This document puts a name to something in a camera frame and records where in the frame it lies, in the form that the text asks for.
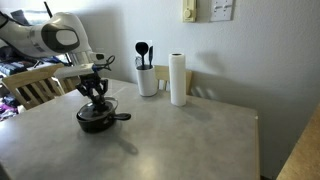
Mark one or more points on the black spatula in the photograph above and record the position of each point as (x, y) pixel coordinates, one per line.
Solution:
(150, 56)

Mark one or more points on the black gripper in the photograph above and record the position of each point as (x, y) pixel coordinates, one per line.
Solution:
(91, 86)

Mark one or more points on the cream thermostat dial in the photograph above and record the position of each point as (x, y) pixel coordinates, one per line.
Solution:
(189, 10)

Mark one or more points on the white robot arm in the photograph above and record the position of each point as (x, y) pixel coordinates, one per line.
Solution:
(63, 33)

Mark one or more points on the wooden counter edge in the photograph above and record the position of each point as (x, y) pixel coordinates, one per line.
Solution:
(304, 160)

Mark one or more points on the glass pot lid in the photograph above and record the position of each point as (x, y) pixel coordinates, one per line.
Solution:
(92, 112)

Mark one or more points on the metal whisk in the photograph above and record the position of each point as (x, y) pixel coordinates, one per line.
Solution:
(138, 61)

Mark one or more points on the black cooking pot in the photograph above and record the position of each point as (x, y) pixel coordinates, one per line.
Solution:
(102, 124)

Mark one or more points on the white light switch plate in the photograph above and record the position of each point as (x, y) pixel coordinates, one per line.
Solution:
(221, 10)

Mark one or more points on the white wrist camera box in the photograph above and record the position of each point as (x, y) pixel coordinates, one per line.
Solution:
(77, 70)

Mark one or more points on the white utensil holder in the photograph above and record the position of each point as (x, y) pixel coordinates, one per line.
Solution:
(147, 82)

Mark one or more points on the white paper towel roll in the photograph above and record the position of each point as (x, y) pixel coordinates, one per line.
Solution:
(177, 75)

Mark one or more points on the wooden chair left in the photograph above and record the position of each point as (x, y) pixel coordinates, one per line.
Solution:
(35, 87)

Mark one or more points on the black ladle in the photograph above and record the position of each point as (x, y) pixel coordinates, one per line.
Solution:
(142, 49)

